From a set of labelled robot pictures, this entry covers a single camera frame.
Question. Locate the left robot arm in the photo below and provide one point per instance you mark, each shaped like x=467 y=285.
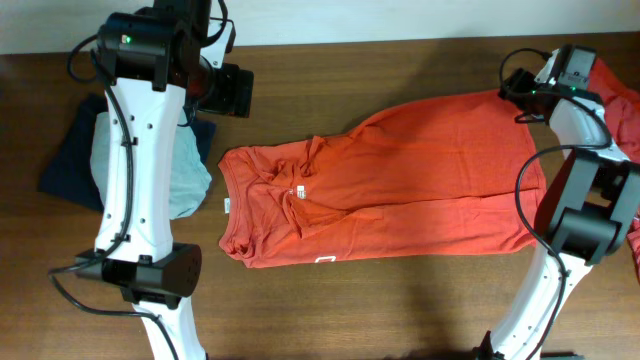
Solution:
x=157 y=64

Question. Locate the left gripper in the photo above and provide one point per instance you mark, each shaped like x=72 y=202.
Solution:
x=237 y=92

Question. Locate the folded navy garment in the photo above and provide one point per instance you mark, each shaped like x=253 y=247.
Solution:
x=68 y=175

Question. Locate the folded grey t-shirt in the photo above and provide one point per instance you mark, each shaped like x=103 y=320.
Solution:
x=190 y=179

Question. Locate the red lettered t-shirt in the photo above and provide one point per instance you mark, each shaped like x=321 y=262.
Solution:
x=621 y=105

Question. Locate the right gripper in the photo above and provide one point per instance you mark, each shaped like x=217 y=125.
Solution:
x=519 y=80

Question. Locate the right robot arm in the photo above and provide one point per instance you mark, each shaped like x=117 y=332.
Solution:
x=587 y=211

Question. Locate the orange printed t-shirt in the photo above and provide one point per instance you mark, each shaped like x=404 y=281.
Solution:
x=441 y=176

